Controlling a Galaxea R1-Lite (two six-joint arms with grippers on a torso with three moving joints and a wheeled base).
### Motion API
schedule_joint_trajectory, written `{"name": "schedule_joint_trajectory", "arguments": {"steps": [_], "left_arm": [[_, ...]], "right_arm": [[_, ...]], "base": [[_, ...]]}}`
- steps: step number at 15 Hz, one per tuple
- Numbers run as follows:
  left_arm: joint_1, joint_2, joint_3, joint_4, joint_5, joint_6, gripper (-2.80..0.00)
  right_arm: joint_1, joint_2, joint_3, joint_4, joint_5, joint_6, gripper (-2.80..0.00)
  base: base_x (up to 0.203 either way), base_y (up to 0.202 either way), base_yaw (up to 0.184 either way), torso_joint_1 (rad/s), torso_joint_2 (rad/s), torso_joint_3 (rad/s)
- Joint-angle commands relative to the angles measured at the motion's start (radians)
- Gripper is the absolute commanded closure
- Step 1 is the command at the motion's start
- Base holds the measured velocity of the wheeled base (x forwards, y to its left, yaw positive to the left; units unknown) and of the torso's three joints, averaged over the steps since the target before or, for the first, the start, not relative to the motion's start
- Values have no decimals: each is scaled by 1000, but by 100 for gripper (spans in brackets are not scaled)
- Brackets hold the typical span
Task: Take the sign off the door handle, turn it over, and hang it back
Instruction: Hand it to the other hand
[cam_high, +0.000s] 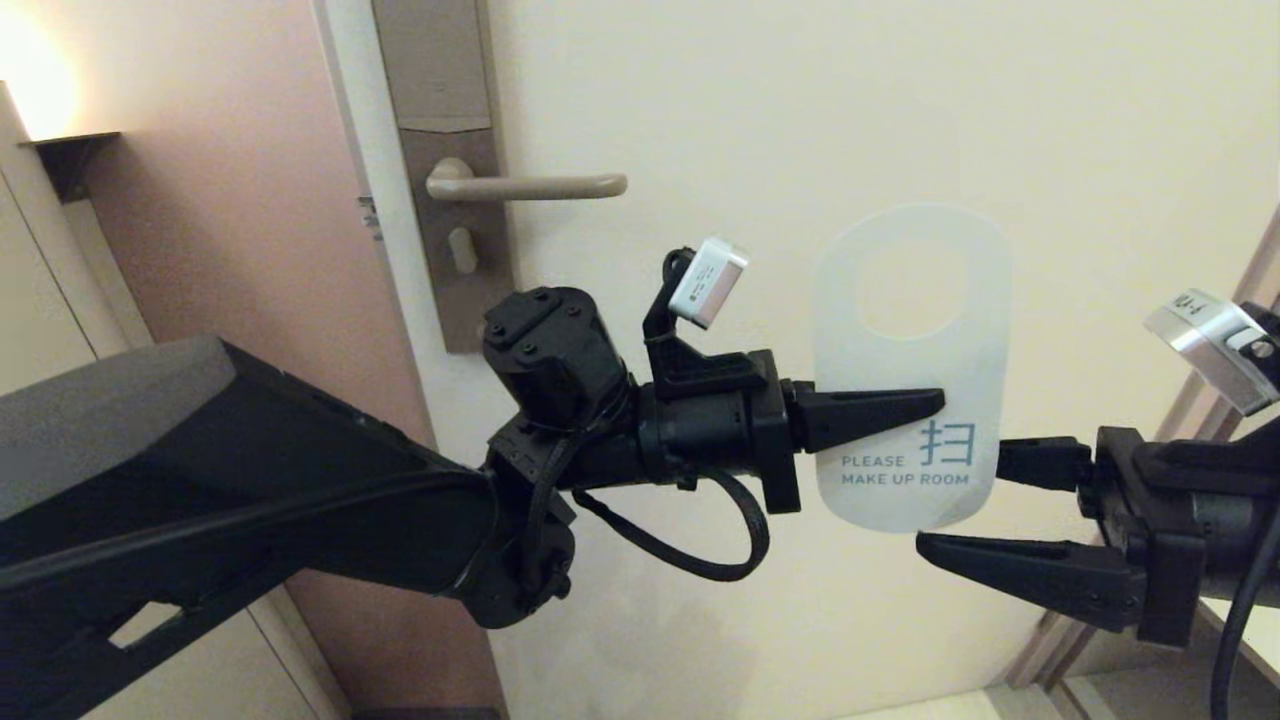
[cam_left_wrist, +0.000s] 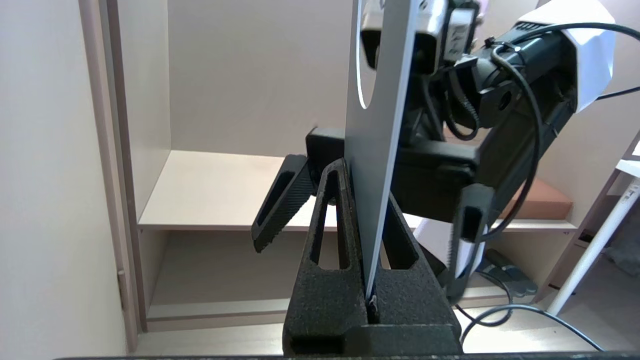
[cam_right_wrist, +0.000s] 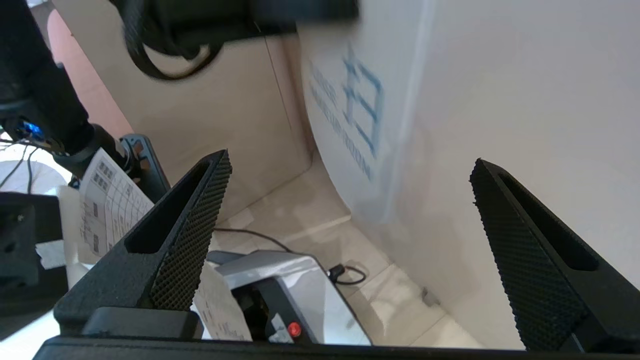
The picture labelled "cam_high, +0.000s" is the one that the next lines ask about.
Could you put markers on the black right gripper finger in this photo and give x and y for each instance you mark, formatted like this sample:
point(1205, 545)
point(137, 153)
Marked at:
point(1050, 580)
point(1045, 463)

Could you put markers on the white room door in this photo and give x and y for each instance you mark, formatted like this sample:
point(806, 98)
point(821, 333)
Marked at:
point(800, 120)

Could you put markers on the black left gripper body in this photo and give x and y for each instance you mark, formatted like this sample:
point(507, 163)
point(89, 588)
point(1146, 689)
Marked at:
point(700, 440)

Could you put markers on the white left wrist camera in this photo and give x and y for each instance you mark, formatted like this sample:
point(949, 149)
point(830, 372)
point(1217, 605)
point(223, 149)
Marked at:
point(708, 282)

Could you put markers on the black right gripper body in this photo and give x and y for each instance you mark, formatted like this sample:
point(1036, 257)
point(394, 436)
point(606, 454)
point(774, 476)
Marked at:
point(1175, 570)

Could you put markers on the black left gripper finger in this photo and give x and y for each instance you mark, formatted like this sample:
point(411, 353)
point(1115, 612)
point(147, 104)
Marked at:
point(860, 415)

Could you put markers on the blue door hanger sign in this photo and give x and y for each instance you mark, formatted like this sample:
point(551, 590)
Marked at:
point(900, 362)

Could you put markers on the white shelf board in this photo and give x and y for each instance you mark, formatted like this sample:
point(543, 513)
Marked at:
point(1268, 640)

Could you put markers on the wall lamp with shelf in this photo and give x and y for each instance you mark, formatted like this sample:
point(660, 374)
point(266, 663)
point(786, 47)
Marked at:
point(70, 155)

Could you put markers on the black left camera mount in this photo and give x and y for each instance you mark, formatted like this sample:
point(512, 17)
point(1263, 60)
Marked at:
point(690, 370)

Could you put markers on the brown metal lock plate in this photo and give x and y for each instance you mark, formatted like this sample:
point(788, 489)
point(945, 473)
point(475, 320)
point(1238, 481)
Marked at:
point(435, 70)

